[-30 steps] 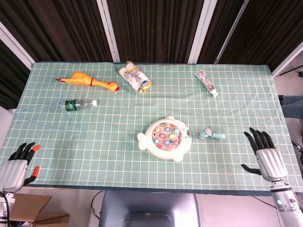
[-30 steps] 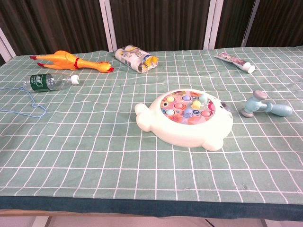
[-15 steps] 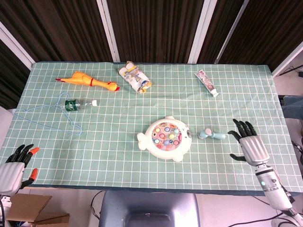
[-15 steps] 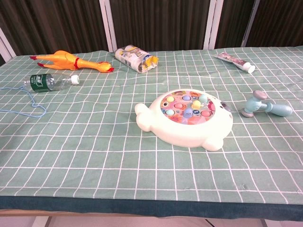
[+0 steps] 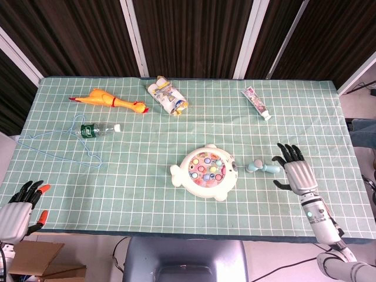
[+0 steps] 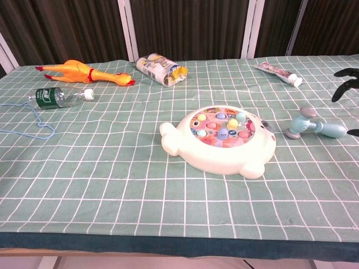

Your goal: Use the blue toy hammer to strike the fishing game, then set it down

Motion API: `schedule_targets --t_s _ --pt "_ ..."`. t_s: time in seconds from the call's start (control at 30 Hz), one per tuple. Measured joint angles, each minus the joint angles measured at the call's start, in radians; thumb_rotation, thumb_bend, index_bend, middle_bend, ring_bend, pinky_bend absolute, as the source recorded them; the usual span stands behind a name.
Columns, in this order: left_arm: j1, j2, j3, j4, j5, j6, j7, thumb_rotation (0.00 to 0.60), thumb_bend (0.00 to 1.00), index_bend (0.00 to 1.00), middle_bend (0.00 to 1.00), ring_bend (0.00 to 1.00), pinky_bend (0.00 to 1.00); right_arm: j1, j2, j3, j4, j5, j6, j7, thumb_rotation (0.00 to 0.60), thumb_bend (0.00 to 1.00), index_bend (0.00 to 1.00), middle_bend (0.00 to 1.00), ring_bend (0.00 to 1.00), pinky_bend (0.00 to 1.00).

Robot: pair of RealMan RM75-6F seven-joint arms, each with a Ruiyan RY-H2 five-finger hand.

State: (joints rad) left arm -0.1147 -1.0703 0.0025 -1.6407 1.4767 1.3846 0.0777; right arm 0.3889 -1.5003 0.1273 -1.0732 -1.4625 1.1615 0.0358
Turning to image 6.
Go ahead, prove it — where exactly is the green checked tablecloth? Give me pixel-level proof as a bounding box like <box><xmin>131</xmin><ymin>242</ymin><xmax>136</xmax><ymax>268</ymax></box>
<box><xmin>0</xmin><ymin>54</ymin><xmax>359</xmax><ymax>256</ymax></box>

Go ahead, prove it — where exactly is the light blue toy hammer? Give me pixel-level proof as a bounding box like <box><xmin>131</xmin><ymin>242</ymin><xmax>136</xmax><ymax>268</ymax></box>
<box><xmin>285</xmin><ymin>106</ymin><xmax>348</xmax><ymax>140</ymax></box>

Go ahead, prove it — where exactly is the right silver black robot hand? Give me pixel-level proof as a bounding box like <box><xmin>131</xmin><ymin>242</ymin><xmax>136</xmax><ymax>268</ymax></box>
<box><xmin>332</xmin><ymin>67</ymin><xmax>359</xmax><ymax>137</ymax></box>

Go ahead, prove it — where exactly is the white partition frame post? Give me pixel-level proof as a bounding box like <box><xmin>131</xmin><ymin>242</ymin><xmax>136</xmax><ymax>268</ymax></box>
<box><xmin>117</xmin><ymin>0</ymin><xmax>140</xmax><ymax>63</ymax></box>
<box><xmin>284</xmin><ymin>0</ymin><xmax>309</xmax><ymax>57</ymax></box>
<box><xmin>0</xmin><ymin>32</ymin><xmax>20</xmax><ymax>71</ymax></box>
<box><xmin>240</xmin><ymin>0</ymin><xmax>266</xmax><ymax>59</ymax></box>

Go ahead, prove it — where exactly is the yellow rubber chicken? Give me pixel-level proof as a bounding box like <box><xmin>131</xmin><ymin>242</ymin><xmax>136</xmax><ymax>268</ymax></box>
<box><xmin>35</xmin><ymin>58</ymin><xmax>136</xmax><ymax>86</ymax></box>

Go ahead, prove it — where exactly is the white yellow snack bag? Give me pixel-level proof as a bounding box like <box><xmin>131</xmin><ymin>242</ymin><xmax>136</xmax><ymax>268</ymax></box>
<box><xmin>136</xmin><ymin>52</ymin><xmax>188</xmax><ymax>87</ymax></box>

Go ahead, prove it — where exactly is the white fishing game toy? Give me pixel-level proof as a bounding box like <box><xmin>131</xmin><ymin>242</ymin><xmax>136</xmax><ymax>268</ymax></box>
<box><xmin>159</xmin><ymin>105</ymin><xmax>277</xmax><ymax>180</ymax></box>

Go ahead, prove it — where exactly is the toothpaste tube white cap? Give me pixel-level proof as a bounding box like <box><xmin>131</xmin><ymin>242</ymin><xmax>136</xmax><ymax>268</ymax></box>
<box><xmin>253</xmin><ymin>62</ymin><xmax>303</xmax><ymax>87</ymax></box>

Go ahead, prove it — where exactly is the blue wire clothes hanger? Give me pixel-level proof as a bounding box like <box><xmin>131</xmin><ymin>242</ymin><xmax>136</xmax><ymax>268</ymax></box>
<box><xmin>0</xmin><ymin>102</ymin><xmax>56</xmax><ymax>141</ymax></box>

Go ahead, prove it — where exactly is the clear bottle green label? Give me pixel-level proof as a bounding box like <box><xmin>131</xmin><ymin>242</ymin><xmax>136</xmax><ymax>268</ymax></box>
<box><xmin>27</xmin><ymin>86</ymin><xmax>95</xmax><ymax>110</ymax></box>

